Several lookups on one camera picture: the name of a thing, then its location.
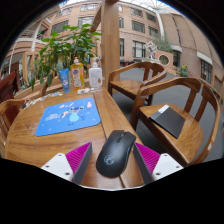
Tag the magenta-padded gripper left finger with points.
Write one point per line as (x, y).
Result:
(60, 163)

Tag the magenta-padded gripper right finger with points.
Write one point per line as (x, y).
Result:
(165, 164)

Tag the black computer mouse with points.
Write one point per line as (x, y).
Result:
(115, 155)

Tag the blue cartoon mouse pad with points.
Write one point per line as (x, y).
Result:
(66, 116)

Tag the black notebook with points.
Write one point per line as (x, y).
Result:
(168, 121)

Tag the white crumpled wrapper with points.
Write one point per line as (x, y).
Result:
(83, 90)

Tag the blue squeeze tube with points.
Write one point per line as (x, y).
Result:
(64, 81)

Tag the yellow dish soap bottle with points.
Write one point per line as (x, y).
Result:
(77, 76)

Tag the dark red wooden lectern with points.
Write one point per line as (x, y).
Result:
(7, 88)

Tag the white pump bottle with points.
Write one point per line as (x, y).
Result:
(95, 77)

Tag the yellow flowering plant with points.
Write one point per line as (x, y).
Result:
(184, 71)

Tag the green potted plant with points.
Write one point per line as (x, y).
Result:
(63, 50)

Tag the white metal sculpture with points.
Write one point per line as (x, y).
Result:
(150, 50)

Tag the wooden pillar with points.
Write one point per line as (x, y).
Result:
(110, 43)

